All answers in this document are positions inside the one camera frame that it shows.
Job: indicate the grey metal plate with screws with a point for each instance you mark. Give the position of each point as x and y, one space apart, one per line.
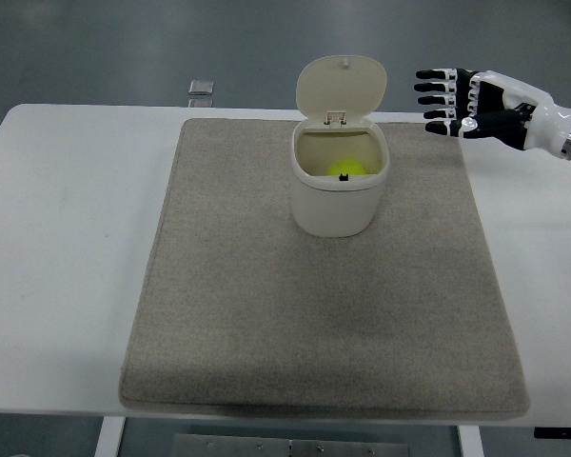
247 447

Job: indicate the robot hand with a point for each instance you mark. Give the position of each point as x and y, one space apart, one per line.
542 121

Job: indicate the grey fabric mat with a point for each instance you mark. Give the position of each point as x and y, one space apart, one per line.
266 309

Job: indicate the yellow tennis ball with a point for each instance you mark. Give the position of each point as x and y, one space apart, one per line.
349 167

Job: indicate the black table control panel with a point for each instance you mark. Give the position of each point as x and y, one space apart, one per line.
561 432

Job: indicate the cream bin with hinged lid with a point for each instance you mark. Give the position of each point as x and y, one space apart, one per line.
335 212

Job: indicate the silver floor plate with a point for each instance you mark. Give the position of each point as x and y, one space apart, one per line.
202 86
200 103

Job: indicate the white table leg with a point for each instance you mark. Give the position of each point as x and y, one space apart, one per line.
468 443
108 438

